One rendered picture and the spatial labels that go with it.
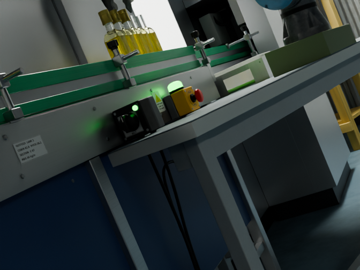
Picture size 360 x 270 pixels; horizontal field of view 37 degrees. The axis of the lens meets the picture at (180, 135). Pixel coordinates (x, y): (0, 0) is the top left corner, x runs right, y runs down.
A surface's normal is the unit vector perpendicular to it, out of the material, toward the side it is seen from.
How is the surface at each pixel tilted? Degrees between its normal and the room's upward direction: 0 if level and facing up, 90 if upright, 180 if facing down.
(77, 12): 90
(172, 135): 90
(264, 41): 90
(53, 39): 90
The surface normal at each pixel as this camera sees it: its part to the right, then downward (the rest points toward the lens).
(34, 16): 0.84, -0.33
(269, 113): 0.69, -0.25
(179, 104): -0.38, 0.22
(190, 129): -0.61, 0.30
